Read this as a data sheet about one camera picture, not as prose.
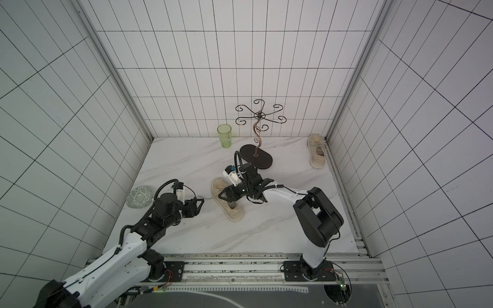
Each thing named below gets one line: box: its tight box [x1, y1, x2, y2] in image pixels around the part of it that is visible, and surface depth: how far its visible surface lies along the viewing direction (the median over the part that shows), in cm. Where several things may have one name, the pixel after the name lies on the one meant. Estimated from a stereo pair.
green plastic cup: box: [216, 123, 232, 149], surface depth 109 cm
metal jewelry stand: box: [234, 98, 287, 171], surface depth 97 cm
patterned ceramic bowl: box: [125, 186, 153, 209], surface depth 94 cm
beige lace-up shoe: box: [211, 176, 245, 222], surface depth 88 cm
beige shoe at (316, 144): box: [307, 133, 326, 170], surface depth 106 cm
